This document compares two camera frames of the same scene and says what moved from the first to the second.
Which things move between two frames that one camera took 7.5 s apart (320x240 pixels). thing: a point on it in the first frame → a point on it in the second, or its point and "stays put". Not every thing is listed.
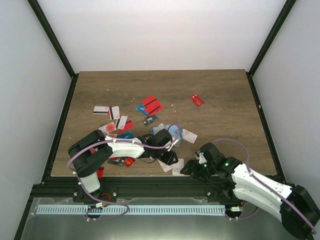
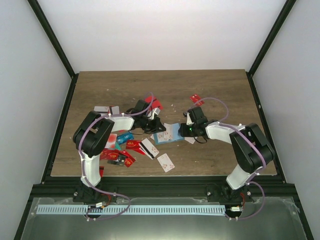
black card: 120,161 stays put
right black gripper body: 204,171 → 189,133
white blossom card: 166,167 stays put
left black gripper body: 162,157 → 149,127
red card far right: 197,100 stays put
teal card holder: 174,131 stays put
